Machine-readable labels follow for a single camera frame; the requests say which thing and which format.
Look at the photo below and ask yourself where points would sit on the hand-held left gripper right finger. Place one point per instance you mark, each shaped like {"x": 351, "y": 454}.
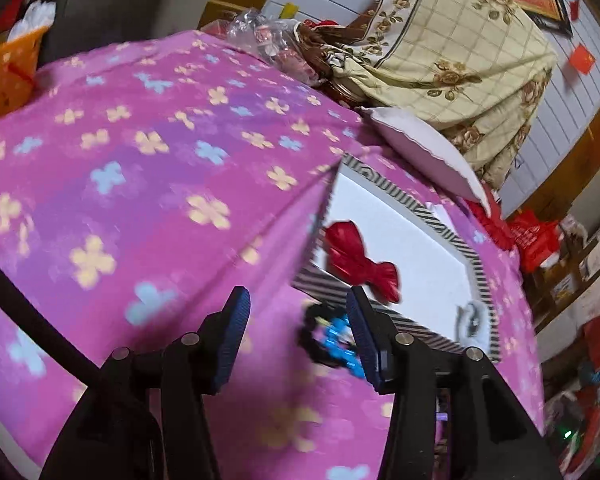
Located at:
{"x": 362, "y": 340}

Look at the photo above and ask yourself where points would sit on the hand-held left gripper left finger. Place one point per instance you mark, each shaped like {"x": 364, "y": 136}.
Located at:
{"x": 232, "y": 335}

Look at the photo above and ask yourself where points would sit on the red bow hair clip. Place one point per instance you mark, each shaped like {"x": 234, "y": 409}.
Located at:
{"x": 355, "y": 255}

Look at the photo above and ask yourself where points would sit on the striped cardboard box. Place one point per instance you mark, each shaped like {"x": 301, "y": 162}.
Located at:
{"x": 405, "y": 240}

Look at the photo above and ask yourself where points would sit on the light blue fabric scrunchie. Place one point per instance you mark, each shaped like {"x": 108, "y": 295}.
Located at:
{"x": 472, "y": 320}

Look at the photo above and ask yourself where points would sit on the pink floral bedsheet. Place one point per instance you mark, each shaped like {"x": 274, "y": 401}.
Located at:
{"x": 155, "y": 185}

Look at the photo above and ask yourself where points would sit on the red shopping bag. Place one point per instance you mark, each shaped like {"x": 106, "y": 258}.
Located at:
{"x": 530, "y": 240}

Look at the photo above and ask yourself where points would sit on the white pillow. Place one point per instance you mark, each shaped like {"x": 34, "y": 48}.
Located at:
{"x": 420, "y": 145}

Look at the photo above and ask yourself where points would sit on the wooden shelf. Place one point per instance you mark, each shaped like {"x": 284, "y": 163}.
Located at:
{"x": 570, "y": 285}

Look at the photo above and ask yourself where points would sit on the clear plastic bag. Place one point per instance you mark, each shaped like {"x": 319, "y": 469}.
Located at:
{"x": 270, "y": 40}

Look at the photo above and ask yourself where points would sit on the beige floral quilt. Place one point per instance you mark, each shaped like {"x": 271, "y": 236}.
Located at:
{"x": 455, "y": 35}

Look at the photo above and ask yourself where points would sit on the orange plastic basket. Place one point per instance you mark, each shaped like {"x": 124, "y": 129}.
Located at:
{"x": 5, "y": 80}

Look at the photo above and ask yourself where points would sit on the white plastic bag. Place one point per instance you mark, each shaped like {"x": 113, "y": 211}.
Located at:
{"x": 32, "y": 20}

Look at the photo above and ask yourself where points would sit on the red paper wall sticker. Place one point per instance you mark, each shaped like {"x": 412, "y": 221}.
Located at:
{"x": 582, "y": 59}

